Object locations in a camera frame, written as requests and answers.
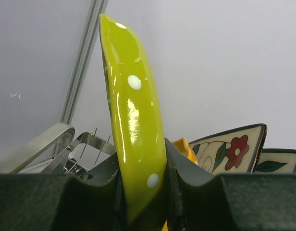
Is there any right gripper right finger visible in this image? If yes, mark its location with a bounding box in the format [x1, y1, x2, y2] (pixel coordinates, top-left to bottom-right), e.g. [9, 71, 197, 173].
[165, 140, 296, 231]

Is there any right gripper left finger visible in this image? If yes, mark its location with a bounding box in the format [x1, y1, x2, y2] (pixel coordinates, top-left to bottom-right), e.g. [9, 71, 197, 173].
[0, 154, 124, 231]

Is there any green polka dot plate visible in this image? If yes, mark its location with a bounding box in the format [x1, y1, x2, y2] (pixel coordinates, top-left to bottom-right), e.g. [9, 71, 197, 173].
[99, 13, 167, 225]

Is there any steel two-tier dish rack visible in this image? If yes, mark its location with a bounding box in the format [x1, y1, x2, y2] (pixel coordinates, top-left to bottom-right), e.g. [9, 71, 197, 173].
[0, 122, 115, 174]

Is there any orange polka dot plate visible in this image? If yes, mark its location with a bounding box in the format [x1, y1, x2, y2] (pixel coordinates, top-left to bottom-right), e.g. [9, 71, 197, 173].
[162, 138, 197, 231]

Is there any floral square plate dark rim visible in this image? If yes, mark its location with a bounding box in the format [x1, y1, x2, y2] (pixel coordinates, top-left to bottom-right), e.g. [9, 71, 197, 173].
[189, 123, 268, 175]

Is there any left aluminium frame post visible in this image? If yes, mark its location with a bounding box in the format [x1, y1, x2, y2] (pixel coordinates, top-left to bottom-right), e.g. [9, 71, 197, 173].
[61, 0, 108, 124]

